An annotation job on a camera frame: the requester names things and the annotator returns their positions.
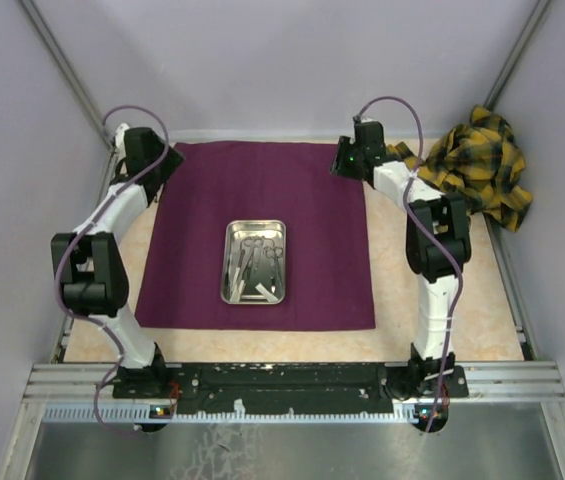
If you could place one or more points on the purple cloth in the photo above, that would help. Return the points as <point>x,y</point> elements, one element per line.
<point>327,254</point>

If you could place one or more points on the white packaged instrument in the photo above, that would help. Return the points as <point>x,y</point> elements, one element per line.
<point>237,277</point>

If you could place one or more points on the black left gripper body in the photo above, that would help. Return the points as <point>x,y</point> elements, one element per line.
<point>172,159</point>

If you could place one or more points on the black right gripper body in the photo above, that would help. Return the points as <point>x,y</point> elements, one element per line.
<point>346,158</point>

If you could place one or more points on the aluminium frame rail front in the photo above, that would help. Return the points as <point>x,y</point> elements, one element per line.
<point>83,393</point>

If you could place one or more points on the yellow plaid shirt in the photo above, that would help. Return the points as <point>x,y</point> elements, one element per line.
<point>481,160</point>

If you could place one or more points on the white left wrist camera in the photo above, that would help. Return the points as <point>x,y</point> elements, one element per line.
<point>119,134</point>

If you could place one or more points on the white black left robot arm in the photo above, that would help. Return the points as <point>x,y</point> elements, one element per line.
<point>91,278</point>

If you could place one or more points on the steel forceps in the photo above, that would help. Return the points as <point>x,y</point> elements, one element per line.
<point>274,254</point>

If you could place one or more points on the steel instrument tray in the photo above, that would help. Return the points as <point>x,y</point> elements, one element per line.
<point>273,231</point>

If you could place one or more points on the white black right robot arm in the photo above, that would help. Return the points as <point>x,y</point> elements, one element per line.
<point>437,244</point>

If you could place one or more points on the surgical scissors steel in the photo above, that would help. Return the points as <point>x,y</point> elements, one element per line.
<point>250,246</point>

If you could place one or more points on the white packaged blade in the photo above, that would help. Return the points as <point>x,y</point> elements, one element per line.
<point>269,295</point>

